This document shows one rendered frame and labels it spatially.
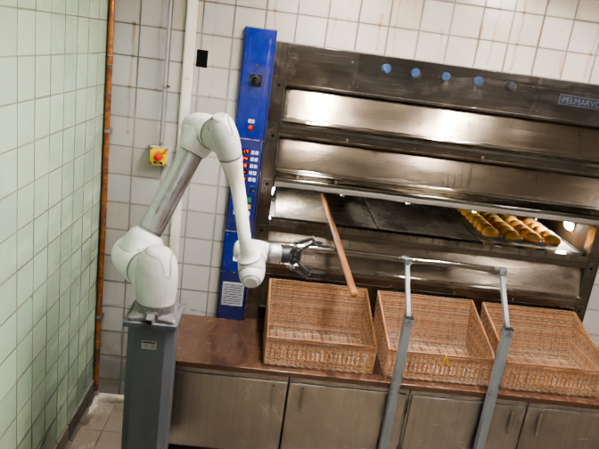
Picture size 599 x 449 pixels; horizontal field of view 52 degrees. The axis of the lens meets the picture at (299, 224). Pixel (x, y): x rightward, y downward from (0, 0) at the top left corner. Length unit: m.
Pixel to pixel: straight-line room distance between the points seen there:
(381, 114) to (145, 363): 1.70
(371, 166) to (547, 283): 1.23
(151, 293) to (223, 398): 0.91
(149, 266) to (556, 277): 2.33
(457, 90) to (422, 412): 1.65
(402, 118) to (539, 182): 0.84
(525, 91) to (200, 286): 2.03
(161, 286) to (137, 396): 0.48
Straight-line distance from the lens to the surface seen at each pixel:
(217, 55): 3.21
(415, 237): 3.43
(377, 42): 3.23
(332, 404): 3.17
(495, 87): 3.40
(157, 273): 2.40
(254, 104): 3.18
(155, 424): 2.69
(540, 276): 3.73
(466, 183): 3.41
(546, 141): 3.52
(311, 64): 3.22
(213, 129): 2.46
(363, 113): 3.25
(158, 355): 2.52
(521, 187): 3.52
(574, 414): 3.52
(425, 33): 3.27
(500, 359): 3.14
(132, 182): 3.37
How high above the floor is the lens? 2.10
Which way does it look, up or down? 16 degrees down
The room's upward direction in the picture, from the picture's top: 8 degrees clockwise
